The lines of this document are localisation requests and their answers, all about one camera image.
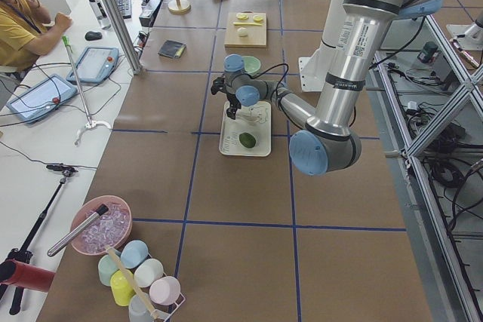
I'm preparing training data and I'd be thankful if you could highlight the single lemon slice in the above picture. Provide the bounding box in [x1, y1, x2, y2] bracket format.
[252, 15, 263, 23]

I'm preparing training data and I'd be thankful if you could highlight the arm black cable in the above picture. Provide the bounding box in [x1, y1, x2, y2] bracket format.
[248, 63, 291, 100]

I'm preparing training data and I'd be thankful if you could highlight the white steamed bun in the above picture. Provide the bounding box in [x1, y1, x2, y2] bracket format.
[237, 27, 248, 37]

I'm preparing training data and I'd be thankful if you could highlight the near teach pendant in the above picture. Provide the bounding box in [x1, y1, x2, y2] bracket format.
[6, 74, 78, 124]

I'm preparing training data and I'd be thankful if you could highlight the yellow plastic knife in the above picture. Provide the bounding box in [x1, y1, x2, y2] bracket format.
[232, 22, 263, 26]

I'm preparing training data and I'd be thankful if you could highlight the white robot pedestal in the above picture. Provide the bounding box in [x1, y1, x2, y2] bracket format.
[299, 0, 346, 92]

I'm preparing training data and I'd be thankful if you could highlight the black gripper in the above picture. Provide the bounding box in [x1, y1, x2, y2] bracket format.
[226, 93, 242, 120]

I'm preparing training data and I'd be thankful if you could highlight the far teach pendant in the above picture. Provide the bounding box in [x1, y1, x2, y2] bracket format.
[75, 47, 119, 84]

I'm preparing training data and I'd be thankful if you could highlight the aluminium frame post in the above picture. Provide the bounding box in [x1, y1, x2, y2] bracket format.
[103, 0, 143, 75]

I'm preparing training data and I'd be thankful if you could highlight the cream bear tray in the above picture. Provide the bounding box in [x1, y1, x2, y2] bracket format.
[219, 101, 272, 157]

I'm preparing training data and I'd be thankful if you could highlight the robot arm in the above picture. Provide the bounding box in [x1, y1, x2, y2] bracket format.
[211, 0, 443, 176]

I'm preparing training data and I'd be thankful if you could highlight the person in yellow shirt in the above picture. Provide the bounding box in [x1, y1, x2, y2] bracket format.
[1, 0, 72, 84]

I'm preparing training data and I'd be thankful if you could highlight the bamboo cutting board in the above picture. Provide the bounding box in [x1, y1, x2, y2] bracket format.
[224, 12, 267, 48]

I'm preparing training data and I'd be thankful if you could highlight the pink bowl with ice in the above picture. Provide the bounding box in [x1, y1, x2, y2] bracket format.
[70, 195, 133, 256]

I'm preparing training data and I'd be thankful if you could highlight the grey yellow folded cloth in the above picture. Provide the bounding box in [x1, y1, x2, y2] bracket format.
[158, 40, 186, 59]

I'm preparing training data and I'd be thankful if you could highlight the mint green bowl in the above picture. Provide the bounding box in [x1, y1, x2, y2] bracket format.
[241, 55, 261, 76]

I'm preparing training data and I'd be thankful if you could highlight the teach pendant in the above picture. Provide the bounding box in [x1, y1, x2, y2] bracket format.
[6, 74, 78, 124]
[75, 47, 119, 84]

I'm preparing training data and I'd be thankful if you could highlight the grabber reach tool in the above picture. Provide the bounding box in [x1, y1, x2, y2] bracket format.
[62, 35, 112, 146]

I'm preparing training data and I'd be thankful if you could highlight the black computer mouse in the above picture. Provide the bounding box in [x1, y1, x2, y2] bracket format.
[85, 31, 103, 41]

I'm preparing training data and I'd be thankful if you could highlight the green avocado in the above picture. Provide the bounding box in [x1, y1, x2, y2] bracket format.
[238, 132, 257, 149]

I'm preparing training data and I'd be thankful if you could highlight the wooden mug tree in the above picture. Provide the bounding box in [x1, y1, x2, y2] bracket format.
[168, 0, 191, 15]

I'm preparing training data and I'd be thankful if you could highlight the black tripod stick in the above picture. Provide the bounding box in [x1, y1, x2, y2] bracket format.
[1, 164, 78, 315]

